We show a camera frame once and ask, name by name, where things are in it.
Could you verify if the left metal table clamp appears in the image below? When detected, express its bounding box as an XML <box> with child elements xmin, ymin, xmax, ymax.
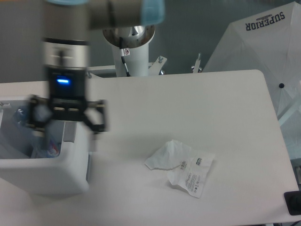
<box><xmin>87</xmin><ymin>72</ymin><xmax>92</xmax><ymax>79</ymax></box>

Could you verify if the clear plastic water bottle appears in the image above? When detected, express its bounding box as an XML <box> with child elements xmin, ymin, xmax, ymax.
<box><xmin>12</xmin><ymin>105</ymin><xmax>63</xmax><ymax>158</ymax></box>

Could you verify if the white umbrella with lettering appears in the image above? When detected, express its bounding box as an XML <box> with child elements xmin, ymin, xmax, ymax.
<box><xmin>204</xmin><ymin>2</ymin><xmax>301</xmax><ymax>159</ymax></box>

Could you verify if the middle metal bracket clamp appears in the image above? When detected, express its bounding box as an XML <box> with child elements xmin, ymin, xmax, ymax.
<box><xmin>148</xmin><ymin>56</ymin><xmax>167</xmax><ymax>76</ymax></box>

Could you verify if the white plastic trash can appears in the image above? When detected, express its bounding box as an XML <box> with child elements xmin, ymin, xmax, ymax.
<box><xmin>0</xmin><ymin>96</ymin><xmax>90</xmax><ymax>195</ymax></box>

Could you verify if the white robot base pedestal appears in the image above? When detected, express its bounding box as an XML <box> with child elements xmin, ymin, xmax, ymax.
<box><xmin>103</xmin><ymin>24</ymin><xmax>155</xmax><ymax>77</ymax></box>

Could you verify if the black device at table edge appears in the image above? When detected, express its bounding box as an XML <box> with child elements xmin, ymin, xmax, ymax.
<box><xmin>284</xmin><ymin>191</ymin><xmax>301</xmax><ymax>216</ymax></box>

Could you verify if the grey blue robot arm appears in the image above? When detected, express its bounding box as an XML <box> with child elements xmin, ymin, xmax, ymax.
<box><xmin>26</xmin><ymin>0</ymin><xmax>166</xmax><ymax>151</ymax></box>

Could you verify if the black cable on pedestal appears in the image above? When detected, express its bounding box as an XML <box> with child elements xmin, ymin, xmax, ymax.
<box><xmin>119</xmin><ymin>37</ymin><xmax>131</xmax><ymax>77</ymax></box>

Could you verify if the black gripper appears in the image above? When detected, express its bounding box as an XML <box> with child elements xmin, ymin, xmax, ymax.
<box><xmin>26</xmin><ymin>66</ymin><xmax>109</xmax><ymax>152</ymax></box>

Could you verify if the white plastic wrapper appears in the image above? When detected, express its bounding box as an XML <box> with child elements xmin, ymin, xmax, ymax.
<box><xmin>144</xmin><ymin>140</ymin><xmax>215</xmax><ymax>198</ymax></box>

